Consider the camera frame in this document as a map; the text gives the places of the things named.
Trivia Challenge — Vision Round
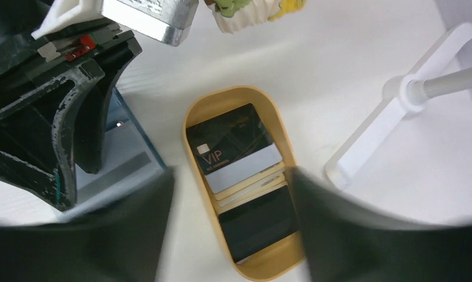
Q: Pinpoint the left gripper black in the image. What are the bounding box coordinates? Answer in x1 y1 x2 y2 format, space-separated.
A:
0 1 142 211

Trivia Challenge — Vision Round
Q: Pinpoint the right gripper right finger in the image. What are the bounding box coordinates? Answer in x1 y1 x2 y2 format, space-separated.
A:
290 167 472 281

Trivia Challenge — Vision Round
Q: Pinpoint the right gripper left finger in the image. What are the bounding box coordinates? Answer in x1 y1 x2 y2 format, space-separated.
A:
0 168 175 281

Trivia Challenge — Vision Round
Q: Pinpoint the tan oval card tray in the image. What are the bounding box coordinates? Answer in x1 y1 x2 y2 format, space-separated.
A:
183 86 304 281

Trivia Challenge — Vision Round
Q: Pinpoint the blue leather card holder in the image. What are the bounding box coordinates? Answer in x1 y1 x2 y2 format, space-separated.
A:
58 89 166 221

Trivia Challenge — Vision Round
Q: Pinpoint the black card in tray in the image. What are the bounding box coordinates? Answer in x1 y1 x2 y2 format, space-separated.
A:
218 184 299 263

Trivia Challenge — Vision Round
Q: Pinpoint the cream card in tray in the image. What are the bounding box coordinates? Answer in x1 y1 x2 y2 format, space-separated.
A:
212 162 285 206

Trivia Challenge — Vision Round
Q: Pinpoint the grey striped card in tray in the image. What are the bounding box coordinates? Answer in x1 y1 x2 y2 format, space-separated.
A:
200 143 283 194

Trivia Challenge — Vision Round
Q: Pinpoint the black VIP card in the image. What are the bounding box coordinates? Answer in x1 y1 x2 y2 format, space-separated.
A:
186 103 273 175

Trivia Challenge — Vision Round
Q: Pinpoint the white metal clothes rack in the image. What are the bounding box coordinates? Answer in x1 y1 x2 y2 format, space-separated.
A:
324 22 472 189

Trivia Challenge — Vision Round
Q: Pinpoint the cream printed garment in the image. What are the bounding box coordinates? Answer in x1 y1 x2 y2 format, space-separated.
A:
205 0 307 33

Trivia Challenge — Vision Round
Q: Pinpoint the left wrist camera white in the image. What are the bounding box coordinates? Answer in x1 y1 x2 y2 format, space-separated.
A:
31 0 199 46

